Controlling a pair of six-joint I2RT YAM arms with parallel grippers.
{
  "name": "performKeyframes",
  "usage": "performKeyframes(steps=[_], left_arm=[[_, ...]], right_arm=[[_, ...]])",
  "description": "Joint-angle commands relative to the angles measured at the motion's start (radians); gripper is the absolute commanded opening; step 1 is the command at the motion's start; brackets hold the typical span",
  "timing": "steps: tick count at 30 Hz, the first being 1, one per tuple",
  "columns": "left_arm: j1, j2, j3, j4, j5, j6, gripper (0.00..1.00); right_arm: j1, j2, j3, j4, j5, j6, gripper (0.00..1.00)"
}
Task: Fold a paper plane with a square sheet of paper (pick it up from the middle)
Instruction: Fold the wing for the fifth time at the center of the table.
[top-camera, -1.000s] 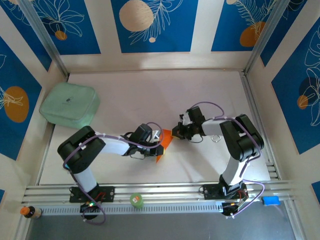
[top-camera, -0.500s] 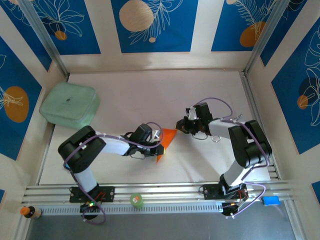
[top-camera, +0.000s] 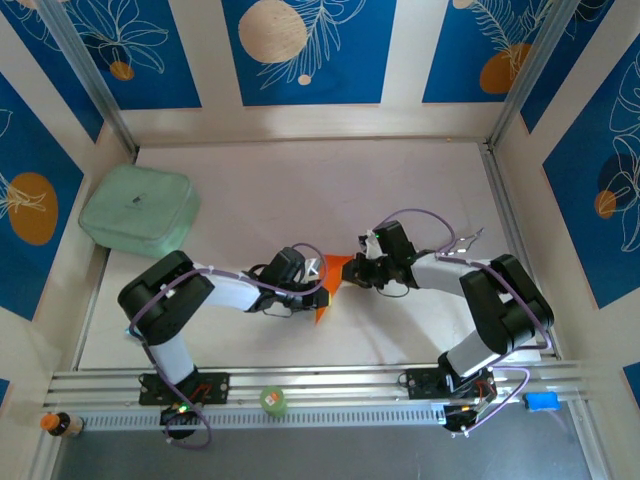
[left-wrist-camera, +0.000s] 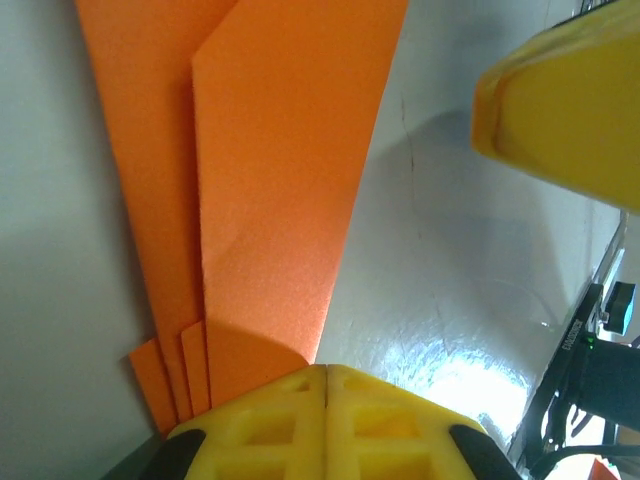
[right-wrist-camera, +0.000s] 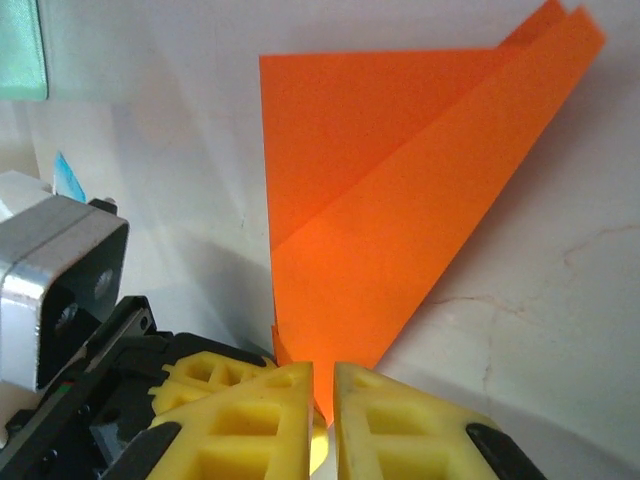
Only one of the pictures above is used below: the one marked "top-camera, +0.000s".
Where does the orange cloth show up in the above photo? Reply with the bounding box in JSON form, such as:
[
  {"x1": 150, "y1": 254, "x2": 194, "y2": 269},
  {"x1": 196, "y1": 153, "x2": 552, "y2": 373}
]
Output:
[{"x1": 313, "y1": 253, "x2": 351, "y2": 328}]

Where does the green can with orange label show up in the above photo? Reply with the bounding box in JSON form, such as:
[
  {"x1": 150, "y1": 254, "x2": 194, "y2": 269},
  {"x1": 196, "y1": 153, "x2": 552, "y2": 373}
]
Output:
[{"x1": 258, "y1": 385, "x2": 289, "y2": 417}]

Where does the black controller board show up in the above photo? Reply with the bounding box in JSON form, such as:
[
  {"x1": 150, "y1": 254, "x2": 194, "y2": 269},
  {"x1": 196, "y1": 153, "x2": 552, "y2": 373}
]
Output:
[
  {"x1": 441, "y1": 403, "x2": 482, "y2": 434},
  {"x1": 158, "y1": 403, "x2": 202, "y2": 432}
]

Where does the mint green zip pouch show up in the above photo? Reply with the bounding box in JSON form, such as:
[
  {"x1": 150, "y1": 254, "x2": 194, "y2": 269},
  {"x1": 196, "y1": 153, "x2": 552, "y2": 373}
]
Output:
[{"x1": 78, "y1": 165, "x2": 203, "y2": 259}]

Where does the blue box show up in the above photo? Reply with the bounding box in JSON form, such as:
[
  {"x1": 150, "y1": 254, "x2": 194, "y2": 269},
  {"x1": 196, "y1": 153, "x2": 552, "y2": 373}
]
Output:
[{"x1": 522, "y1": 392, "x2": 560, "y2": 414}]

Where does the bottle with orange cap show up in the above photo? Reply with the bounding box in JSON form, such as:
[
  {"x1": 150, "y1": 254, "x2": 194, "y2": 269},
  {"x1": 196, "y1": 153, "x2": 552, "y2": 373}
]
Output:
[{"x1": 39, "y1": 410, "x2": 84, "y2": 439}]

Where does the silver metal wire clip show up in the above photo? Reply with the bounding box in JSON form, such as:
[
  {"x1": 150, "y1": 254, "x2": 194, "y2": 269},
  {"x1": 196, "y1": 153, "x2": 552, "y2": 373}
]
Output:
[{"x1": 437, "y1": 227, "x2": 486, "y2": 260}]

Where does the aluminium mounting rail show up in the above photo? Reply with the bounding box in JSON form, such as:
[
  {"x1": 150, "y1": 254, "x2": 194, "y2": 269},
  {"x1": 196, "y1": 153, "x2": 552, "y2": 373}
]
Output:
[{"x1": 43, "y1": 366, "x2": 592, "y2": 409}]

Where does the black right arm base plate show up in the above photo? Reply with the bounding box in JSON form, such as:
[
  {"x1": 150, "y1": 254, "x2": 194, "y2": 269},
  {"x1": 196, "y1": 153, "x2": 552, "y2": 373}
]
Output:
[{"x1": 406, "y1": 368, "x2": 497, "y2": 402}]

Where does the slotted grey cable duct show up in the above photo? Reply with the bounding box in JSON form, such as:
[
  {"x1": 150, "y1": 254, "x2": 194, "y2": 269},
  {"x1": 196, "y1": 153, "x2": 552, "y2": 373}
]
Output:
[{"x1": 74, "y1": 405, "x2": 451, "y2": 432}]

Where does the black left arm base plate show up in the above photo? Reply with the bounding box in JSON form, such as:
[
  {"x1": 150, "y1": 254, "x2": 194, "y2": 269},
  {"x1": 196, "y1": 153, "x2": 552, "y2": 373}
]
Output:
[{"x1": 137, "y1": 372, "x2": 231, "y2": 407}]

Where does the aluminium side rail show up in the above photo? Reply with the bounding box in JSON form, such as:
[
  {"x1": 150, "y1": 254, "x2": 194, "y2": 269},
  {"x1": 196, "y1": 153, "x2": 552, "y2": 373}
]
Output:
[{"x1": 481, "y1": 142, "x2": 559, "y2": 359}]

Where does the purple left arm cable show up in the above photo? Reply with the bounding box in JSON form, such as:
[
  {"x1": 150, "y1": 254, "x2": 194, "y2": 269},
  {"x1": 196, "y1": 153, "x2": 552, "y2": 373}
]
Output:
[{"x1": 130, "y1": 242, "x2": 332, "y2": 451}]

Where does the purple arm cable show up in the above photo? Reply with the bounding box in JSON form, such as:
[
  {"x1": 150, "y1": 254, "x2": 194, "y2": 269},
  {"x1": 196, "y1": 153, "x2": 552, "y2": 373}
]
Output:
[
  {"x1": 374, "y1": 207, "x2": 555, "y2": 437},
  {"x1": 130, "y1": 242, "x2": 332, "y2": 451}
]

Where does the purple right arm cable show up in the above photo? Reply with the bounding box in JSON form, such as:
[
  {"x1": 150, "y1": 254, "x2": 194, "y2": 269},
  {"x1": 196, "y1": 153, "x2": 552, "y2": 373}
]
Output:
[{"x1": 374, "y1": 207, "x2": 555, "y2": 437}]

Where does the aluminium frame post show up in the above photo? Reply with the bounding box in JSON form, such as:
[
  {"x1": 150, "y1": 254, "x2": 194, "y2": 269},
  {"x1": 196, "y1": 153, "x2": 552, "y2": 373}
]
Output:
[
  {"x1": 37, "y1": 0, "x2": 139, "y2": 157},
  {"x1": 486, "y1": 0, "x2": 587, "y2": 152}
]

